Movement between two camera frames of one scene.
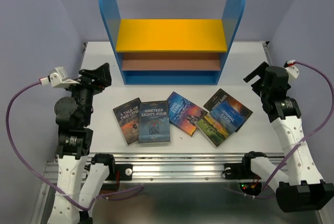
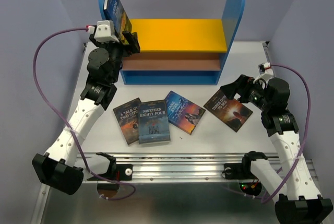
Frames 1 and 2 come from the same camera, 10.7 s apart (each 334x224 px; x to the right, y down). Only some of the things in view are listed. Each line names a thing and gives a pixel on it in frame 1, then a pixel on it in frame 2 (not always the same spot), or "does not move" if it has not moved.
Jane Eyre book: (184, 115) does not move
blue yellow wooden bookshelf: (171, 51) does not move
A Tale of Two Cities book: (128, 115) does not move
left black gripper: (103, 72) → (132, 38)
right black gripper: (260, 71) → (243, 82)
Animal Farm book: (218, 124) → (115, 10)
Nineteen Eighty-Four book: (154, 122) does not move
